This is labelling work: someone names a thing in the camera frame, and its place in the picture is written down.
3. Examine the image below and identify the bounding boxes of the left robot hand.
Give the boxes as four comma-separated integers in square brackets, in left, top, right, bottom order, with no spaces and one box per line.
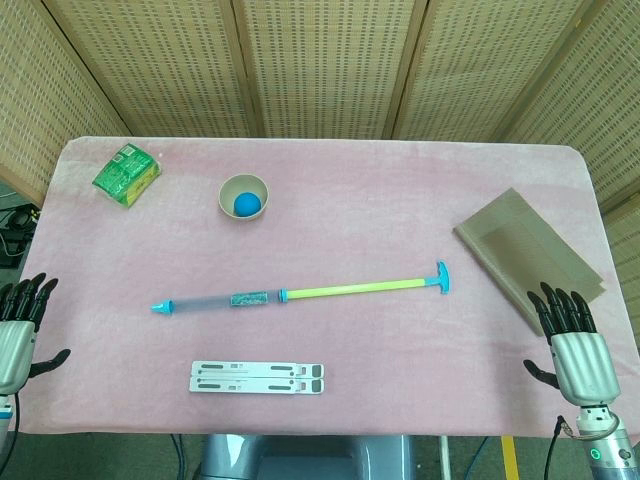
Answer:
[0,272,72,397]

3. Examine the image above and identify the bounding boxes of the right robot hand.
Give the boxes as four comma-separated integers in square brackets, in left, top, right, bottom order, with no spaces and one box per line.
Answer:
[523,282,624,407]

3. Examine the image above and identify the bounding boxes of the large toy syringe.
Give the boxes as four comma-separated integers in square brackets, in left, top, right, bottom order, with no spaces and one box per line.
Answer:
[150,259,454,317]

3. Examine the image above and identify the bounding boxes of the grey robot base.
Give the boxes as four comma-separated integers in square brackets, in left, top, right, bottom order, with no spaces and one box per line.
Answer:
[197,433,416,480]

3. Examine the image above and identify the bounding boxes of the brown folded cloth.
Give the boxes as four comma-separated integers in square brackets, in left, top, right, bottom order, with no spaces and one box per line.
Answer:
[452,187,610,337]

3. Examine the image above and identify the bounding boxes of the white table leg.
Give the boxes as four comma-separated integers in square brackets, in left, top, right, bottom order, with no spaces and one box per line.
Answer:
[439,435,453,480]

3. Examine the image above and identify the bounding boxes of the green tissue pack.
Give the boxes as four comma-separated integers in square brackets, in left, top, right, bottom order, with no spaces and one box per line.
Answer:
[91,142,165,209]

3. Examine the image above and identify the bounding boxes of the white folded laptop stand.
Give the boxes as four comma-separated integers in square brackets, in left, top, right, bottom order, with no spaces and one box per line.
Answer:
[188,360,325,396]

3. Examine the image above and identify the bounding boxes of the beige bowl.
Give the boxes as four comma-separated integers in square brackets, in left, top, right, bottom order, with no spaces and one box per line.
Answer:
[217,173,271,222]

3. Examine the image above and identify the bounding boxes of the blue ball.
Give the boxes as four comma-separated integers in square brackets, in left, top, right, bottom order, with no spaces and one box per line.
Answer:
[233,192,262,219]

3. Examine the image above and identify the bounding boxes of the pink tablecloth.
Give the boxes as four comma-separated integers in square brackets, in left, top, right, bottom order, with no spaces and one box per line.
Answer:
[9,135,640,439]

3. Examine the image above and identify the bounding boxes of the woven folding screen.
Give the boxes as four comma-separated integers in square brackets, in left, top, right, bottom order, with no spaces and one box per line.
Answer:
[0,0,640,346]

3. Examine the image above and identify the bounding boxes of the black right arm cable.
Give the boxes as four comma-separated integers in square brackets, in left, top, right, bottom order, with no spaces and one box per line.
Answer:
[546,417,576,480]

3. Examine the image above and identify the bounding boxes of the black equipment with cables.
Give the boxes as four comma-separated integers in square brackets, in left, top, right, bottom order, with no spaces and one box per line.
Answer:
[0,182,44,271]

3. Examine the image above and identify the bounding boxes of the blue cable under table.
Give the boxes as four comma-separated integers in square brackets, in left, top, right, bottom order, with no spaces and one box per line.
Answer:
[468,435,490,480]

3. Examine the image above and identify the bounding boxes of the black cable under table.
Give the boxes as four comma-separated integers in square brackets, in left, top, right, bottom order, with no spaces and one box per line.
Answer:
[168,433,185,474]

